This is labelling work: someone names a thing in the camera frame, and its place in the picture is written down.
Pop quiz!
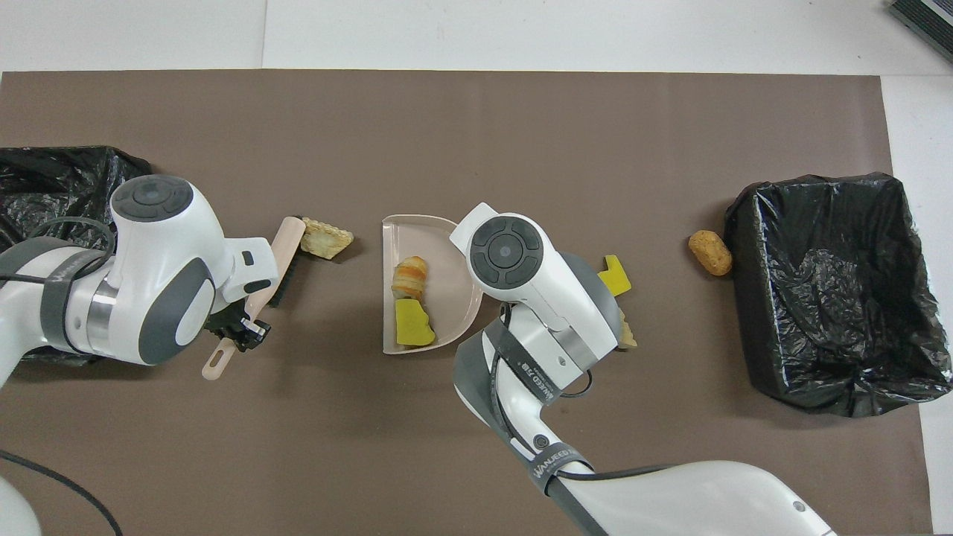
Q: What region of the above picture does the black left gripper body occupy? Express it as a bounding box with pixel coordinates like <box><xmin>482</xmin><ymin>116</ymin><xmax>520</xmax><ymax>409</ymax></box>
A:
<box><xmin>214</xmin><ymin>293</ymin><xmax>258</xmax><ymax>322</ymax></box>

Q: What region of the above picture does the pink hand brush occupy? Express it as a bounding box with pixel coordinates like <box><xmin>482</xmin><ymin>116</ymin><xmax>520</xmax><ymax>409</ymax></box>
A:
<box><xmin>201</xmin><ymin>216</ymin><xmax>307</xmax><ymax>382</ymax></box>

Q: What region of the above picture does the tan rock-like chunk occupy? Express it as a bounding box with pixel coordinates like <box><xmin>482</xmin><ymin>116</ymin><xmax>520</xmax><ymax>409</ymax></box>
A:
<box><xmin>300</xmin><ymin>217</ymin><xmax>355</xmax><ymax>261</ymax></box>

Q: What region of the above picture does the yellow sponge wedge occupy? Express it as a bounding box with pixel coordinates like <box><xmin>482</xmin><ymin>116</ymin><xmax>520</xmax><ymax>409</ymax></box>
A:
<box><xmin>394</xmin><ymin>299</ymin><xmax>437</xmax><ymax>348</ymax></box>

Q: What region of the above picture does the orange striped croissant piece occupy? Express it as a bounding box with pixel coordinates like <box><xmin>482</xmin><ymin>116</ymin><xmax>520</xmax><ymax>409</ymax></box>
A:
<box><xmin>392</xmin><ymin>255</ymin><xmax>430</xmax><ymax>302</ymax></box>

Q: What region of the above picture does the pink plastic dustpan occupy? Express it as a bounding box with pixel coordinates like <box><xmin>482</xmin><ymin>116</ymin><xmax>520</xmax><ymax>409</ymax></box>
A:
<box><xmin>381</xmin><ymin>214</ymin><xmax>485</xmax><ymax>356</ymax></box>

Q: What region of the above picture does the notched yellow sponge piece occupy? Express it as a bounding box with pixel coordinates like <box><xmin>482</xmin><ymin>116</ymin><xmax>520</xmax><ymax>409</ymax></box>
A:
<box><xmin>599</xmin><ymin>255</ymin><xmax>633</xmax><ymax>298</ymax></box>

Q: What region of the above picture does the brown oval bread piece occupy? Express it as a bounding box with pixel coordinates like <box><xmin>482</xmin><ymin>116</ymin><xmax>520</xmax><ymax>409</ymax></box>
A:
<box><xmin>688</xmin><ymin>230</ymin><xmax>733</xmax><ymax>277</ymax></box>

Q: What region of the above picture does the bin wrapped in black bag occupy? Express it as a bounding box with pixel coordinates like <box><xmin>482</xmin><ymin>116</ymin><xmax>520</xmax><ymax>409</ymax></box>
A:
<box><xmin>0</xmin><ymin>145</ymin><xmax>153</xmax><ymax>366</ymax></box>

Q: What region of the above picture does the open bin with black bag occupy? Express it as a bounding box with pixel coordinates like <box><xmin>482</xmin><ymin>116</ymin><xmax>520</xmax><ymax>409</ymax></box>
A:
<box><xmin>724</xmin><ymin>173</ymin><xmax>953</xmax><ymax>418</ymax></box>

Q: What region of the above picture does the brown table mat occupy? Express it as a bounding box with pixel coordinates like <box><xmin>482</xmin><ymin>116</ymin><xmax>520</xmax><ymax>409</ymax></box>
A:
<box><xmin>0</xmin><ymin>69</ymin><xmax>935</xmax><ymax>536</ymax></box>

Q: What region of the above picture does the dark ribbed panel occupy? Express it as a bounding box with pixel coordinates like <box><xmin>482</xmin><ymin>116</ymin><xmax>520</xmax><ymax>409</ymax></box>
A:
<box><xmin>890</xmin><ymin>0</ymin><xmax>953</xmax><ymax>62</ymax></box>

